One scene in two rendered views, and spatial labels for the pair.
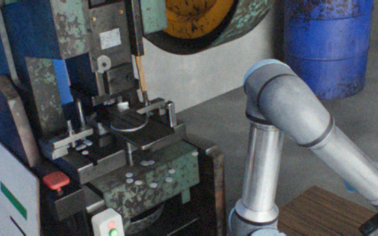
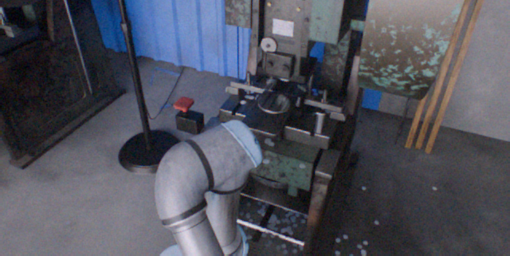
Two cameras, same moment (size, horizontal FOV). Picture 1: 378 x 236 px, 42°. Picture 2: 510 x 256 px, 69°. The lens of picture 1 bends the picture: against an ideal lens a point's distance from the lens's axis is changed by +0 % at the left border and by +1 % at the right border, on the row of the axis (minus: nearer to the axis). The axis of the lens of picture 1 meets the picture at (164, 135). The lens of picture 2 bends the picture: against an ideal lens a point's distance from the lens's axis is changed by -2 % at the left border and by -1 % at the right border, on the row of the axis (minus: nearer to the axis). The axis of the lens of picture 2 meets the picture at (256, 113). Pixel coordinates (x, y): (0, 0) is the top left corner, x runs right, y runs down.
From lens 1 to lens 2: 1.15 m
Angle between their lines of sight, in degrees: 48
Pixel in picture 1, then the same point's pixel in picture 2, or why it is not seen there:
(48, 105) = not seen: hidden behind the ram
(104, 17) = (280, 6)
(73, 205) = (187, 127)
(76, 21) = not seen: outside the picture
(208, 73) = not seen: outside the picture
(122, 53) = (292, 45)
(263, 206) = not seen: hidden behind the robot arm
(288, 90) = (167, 159)
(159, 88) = (489, 105)
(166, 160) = (280, 151)
